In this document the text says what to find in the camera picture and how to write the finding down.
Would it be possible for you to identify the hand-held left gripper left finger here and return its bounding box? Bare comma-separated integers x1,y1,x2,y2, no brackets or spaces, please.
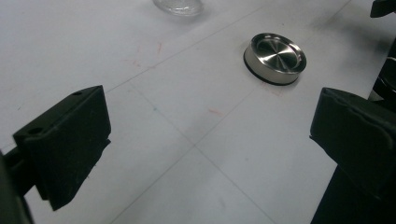
12,85,112,212

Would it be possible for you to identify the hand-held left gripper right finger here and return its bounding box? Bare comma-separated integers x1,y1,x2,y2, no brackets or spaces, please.
309,87,396,201

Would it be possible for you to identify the clear glass jar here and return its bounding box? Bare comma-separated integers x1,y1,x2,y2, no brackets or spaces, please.
152,0,205,17

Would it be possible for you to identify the round silver metal lid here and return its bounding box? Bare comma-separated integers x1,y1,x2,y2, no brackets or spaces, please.
243,32,307,87

